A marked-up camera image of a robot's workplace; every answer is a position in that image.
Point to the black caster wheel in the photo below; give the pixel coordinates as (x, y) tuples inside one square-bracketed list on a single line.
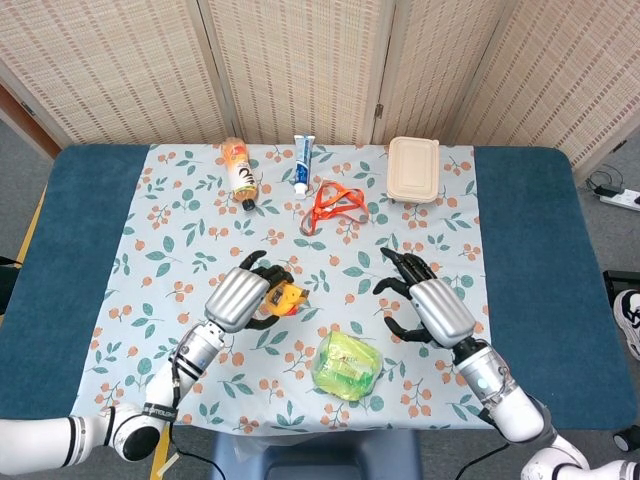
[(627, 439)]

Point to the orange drink bottle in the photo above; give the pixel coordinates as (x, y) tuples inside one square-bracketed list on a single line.
[(241, 172)]

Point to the white power strip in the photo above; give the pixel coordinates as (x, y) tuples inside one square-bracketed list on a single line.
[(620, 201)]

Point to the white blue toothpaste tube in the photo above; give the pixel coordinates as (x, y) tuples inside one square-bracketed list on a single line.
[(302, 162)]

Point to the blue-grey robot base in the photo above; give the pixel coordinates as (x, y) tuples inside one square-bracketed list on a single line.
[(320, 455)]

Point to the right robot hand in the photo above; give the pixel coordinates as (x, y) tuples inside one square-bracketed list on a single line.
[(442, 310)]

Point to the woven folding screen panel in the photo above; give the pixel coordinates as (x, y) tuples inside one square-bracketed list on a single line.
[(115, 65), (565, 75), (430, 65), (300, 65)]

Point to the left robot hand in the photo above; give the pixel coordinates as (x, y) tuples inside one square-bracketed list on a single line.
[(235, 297)]

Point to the yellow tape measure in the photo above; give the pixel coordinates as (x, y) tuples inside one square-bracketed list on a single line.
[(282, 297)]

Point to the floral leaf-print tablecloth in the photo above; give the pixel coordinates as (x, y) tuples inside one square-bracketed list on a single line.
[(320, 260)]

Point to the beige lidded food box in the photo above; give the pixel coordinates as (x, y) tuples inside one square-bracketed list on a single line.
[(413, 167)]

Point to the blue table cover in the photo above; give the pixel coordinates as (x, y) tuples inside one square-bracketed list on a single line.
[(530, 250)]

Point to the green tissue pack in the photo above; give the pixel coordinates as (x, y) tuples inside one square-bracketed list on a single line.
[(347, 367)]

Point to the black power adapter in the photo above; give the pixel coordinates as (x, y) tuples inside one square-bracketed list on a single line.
[(610, 190)]

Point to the metal screen hinge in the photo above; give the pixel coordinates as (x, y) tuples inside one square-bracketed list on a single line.
[(378, 110)]

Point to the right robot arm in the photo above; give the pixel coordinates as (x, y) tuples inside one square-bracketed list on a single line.
[(500, 395)]

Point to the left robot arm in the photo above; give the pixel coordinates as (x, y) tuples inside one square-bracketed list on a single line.
[(195, 355)]

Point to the black white sneaker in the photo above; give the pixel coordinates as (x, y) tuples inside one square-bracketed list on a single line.
[(629, 320)]

